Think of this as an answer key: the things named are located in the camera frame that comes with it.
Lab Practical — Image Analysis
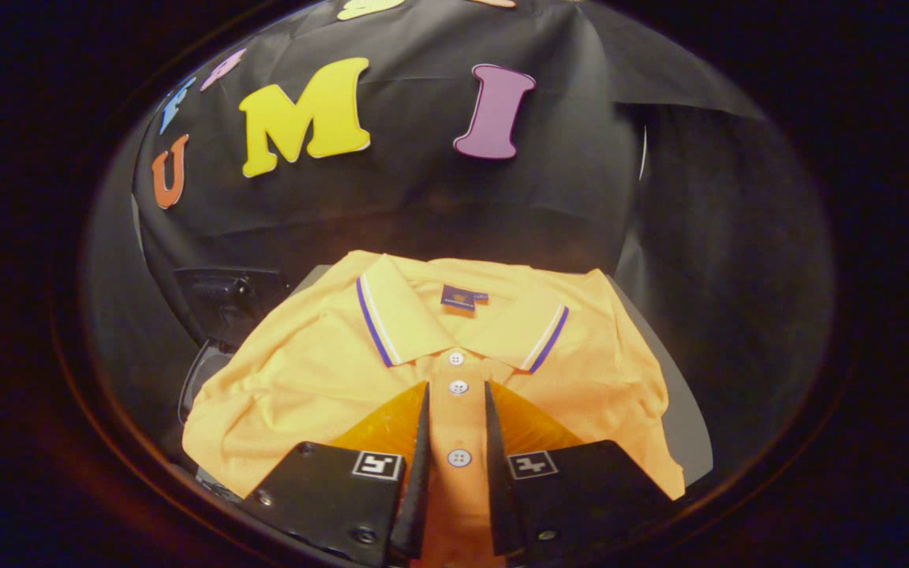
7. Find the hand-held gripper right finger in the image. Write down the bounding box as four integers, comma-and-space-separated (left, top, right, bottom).
484, 381, 660, 557

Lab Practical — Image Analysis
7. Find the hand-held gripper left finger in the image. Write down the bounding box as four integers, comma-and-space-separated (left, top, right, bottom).
245, 381, 432, 567

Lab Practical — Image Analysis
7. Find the orange polo shirt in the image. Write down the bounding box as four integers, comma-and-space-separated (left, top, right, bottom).
182, 251, 686, 568

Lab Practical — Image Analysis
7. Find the grey washing machine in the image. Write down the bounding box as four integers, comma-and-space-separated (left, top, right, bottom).
177, 338, 236, 427

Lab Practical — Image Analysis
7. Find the dark washing machine lid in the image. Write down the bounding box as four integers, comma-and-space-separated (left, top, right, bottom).
173, 266, 291, 349

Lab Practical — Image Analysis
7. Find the beige cabinet with dark top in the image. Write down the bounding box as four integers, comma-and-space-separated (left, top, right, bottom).
287, 264, 714, 488

